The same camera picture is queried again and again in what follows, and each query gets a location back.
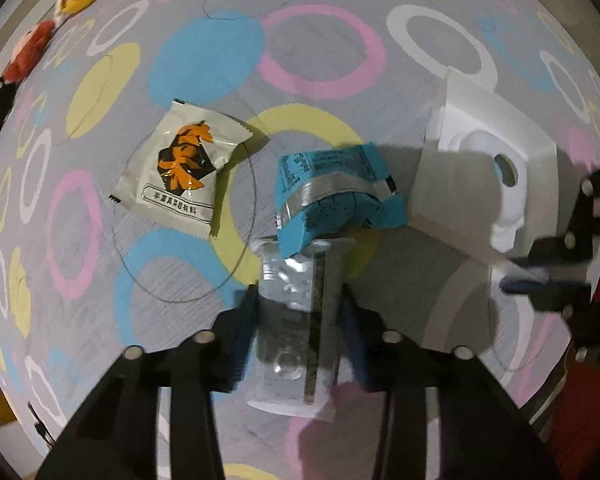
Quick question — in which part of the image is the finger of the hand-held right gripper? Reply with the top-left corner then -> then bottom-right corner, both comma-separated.
510,157 -> 600,268
500,275 -> 600,356

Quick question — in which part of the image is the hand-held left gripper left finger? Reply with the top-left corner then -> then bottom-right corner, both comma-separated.
35,284 -> 261,480

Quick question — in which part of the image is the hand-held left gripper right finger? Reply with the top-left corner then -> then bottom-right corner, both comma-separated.
341,285 -> 566,480

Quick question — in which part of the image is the clear plastic blister pack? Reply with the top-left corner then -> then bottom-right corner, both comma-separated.
247,237 -> 358,418

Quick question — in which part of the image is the white plastic tray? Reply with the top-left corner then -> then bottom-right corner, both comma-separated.
407,66 -> 558,273

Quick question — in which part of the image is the blue snack wrapper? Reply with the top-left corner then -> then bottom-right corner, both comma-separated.
274,142 -> 407,258

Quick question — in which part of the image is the white and orange snack packet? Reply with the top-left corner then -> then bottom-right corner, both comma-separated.
109,99 -> 255,237

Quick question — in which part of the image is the large red plush toy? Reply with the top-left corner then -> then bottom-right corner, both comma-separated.
2,21 -> 56,83

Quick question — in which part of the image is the black cable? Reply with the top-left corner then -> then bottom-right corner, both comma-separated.
27,400 -> 51,448

